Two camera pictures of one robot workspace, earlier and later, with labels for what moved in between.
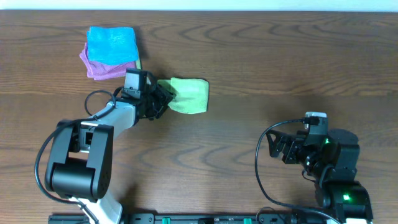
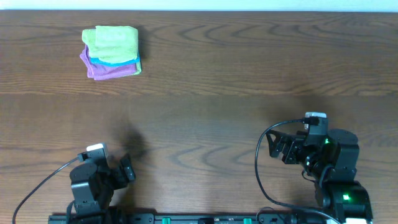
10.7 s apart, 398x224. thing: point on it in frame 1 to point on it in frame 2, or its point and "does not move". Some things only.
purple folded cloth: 101,71 does not move
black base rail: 184,218 does not move
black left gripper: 157,101 to 117,175
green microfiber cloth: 191,94 to 112,43
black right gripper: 294,141 does not move
